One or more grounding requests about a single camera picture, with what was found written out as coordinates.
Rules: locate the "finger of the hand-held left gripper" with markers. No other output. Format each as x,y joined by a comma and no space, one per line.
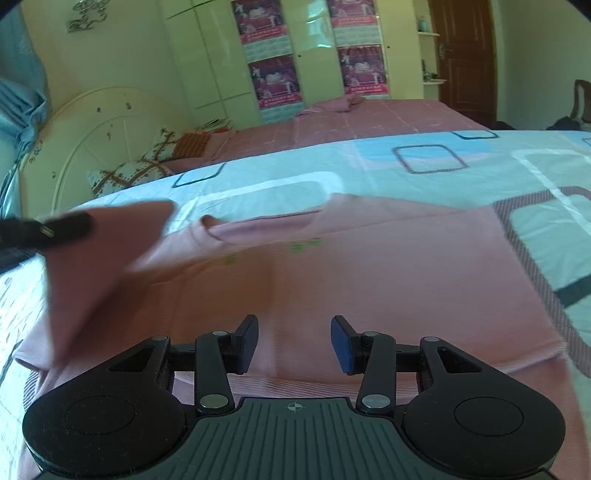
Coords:
60,229
16,261

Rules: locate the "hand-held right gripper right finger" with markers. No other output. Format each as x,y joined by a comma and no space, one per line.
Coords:
340,346

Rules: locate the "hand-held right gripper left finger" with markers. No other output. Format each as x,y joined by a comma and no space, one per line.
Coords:
248,344

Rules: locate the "pink ribbed knit top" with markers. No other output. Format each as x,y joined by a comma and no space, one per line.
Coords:
323,277

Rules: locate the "dark clothes pile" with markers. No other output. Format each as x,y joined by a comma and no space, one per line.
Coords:
565,123

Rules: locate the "floral patterned pillow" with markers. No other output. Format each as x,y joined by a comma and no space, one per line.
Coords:
124,177
159,145

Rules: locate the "white rounded headboard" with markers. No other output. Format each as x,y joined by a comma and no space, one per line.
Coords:
92,134

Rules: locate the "blue curtain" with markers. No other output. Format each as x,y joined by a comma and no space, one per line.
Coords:
21,101

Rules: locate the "orange striped pillow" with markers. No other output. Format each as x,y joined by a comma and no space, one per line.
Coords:
191,145

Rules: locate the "pink checked bedspread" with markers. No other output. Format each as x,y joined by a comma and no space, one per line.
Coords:
369,122

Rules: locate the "patterned bed sheet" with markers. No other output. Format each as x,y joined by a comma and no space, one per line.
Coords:
531,221

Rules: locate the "pale yellow wardrobe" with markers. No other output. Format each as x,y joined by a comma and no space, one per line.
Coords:
207,55

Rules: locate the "pink folded blanket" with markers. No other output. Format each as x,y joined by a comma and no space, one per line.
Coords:
330,106

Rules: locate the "purple calendar poster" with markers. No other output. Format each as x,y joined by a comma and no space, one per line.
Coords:
355,21
261,27
362,71
276,83

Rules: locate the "small shelf clutter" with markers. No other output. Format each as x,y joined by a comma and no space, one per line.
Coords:
430,76

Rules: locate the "white corner shelf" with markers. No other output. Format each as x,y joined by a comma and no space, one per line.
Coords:
431,57

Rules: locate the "brown wooden door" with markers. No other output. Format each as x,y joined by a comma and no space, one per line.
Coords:
466,60

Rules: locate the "teal jar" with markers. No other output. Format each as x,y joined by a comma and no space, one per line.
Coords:
422,24

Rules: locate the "brown wooden chair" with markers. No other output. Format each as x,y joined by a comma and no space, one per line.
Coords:
582,99

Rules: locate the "silver wall decoration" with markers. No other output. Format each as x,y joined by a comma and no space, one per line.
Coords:
85,16

